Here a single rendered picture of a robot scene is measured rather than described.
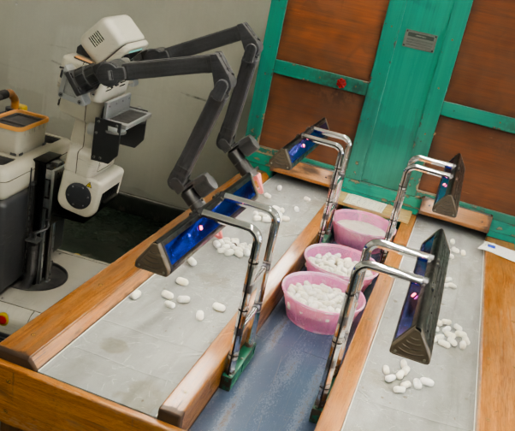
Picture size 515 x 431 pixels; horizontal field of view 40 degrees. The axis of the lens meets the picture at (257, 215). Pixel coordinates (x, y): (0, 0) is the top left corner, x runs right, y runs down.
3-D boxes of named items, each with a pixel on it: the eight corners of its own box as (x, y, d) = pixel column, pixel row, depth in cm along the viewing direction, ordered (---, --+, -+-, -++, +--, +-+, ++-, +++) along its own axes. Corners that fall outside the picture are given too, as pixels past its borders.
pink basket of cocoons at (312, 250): (303, 296, 234) (309, 271, 231) (295, 262, 259) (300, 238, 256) (380, 308, 237) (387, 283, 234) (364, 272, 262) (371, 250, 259)
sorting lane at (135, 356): (36, 379, 161) (37, 370, 160) (269, 181, 325) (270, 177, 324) (154, 425, 154) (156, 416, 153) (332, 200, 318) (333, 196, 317)
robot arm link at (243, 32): (255, 16, 266) (249, 18, 256) (265, 51, 269) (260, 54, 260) (150, 50, 279) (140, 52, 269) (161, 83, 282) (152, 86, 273)
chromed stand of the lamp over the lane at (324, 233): (270, 244, 270) (295, 132, 254) (285, 227, 288) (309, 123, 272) (317, 258, 265) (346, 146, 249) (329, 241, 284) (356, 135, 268)
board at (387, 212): (332, 202, 301) (332, 199, 301) (339, 192, 315) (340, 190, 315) (407, 224, 294) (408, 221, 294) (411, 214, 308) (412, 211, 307)
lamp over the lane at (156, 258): (133, 267, 151) (138, 236, 148) (232, 191, 207) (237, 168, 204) (167, 278, 149) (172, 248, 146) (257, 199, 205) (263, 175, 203)
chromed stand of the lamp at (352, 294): (308, 421, 173) (352, 259, 157) (326, 380, 191) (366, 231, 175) (383, 449, 169) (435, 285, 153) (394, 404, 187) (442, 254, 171)
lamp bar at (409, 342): (387, 353, 138) (398, 321, 135) (420, 247, 194) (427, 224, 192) (428, 367, 136) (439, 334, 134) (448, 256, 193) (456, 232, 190)
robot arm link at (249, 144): (221, 137, 284) (216, 142, 276) (244, 121, 279) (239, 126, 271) (239, 161, 285) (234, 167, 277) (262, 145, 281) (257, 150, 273)
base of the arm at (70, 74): (80, 68, 243) (64, 73, 232) (99, 58, 240) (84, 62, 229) (91, 91, 244) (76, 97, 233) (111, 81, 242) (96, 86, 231)
